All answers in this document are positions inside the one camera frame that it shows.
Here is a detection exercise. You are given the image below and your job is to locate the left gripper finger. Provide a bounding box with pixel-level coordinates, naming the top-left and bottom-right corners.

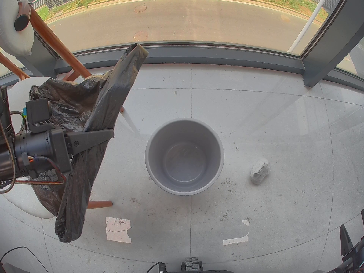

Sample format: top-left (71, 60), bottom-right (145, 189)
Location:
top-left (65, 129), bottom-right (115, 155)

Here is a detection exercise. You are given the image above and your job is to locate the black plastic bag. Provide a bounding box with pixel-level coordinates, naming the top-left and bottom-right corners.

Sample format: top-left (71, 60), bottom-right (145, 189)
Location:
top-left (30, 43), bottom-right (150, 243)

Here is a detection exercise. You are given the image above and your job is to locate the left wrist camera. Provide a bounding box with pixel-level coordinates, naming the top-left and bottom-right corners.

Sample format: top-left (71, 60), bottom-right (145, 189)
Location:
top-left (21, 98), bottom-right (56, 134)

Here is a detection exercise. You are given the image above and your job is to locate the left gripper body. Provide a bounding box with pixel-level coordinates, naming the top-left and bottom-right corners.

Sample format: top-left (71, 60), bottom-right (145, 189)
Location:
top-left (15, 128), bottom-right (73, 179)

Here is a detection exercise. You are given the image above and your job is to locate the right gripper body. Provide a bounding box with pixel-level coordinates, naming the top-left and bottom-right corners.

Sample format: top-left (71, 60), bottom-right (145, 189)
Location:
top-left (341, 243), bottom-right (364, 267)

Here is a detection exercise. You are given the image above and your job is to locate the white wooden chair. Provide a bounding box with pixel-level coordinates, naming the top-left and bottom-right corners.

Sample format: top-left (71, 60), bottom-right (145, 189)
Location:
top-left (0, 0), bottom-right (140, 219)

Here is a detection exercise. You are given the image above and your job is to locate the black cable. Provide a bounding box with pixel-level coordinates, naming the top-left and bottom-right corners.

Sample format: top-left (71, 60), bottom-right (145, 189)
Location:
top-left (146, 262), bottom-right (166, 273)
top-left (0, 246), bottom-right (49, 273)

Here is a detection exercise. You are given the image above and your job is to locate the grey trash bin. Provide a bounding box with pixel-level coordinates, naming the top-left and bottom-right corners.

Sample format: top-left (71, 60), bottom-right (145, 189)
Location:
top-left (145, 118), bottom-right (225, 196)

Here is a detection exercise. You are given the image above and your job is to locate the crumpled white paper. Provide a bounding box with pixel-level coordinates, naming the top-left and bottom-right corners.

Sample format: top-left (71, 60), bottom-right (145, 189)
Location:
top-left (250, 158), bottom-right (270, 185)

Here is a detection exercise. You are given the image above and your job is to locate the window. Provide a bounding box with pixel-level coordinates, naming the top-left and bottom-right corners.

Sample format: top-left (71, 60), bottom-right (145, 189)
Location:
top-left (0, 0), bottom-right (364, 88)

